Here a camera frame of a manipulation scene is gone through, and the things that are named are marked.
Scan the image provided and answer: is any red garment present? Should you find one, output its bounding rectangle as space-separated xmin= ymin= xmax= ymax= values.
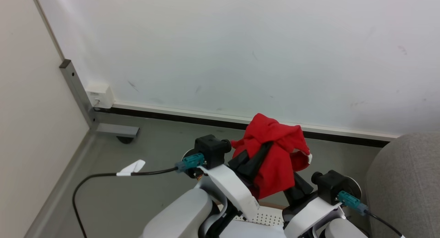
xmin=231 ymin=113 xmax=312 ymax=200

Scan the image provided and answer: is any grey metal frame post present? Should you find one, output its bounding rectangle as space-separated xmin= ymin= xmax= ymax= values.
xmin=59 ymin=59 xmax=140 ymax=138

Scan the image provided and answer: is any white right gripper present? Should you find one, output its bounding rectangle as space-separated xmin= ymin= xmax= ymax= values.
xmin=283 ymin=172 xmax=346 ymax=238

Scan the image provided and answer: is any white wall socket box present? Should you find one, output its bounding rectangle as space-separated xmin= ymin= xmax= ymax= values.
xmin=85 ymin=81 xmax=115 ymax=110

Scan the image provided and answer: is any white paper cable tag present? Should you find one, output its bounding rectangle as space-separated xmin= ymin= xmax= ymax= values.
xmin=116 ymin=159 xmax=146 ymax=177

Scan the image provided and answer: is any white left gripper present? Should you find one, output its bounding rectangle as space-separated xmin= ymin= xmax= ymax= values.
xmin=198 ymin=141 xmax=275 ymax=221

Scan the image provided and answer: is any black baseboard strip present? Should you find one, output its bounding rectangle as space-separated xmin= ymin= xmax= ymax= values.
xmin=93 ymin=107 xmax=391 ymax=149

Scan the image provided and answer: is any black cable with teal plug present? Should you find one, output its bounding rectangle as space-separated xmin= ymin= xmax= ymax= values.
xmin=337 ymin=191 xmax=407 ymax=238
xmin=72 ymin=153 xmax=206 ymax=238

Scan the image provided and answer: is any grey fabric sofa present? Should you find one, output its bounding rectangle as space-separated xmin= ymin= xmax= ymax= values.
xmin=365 ymin=132 xmax=440 ymax=238

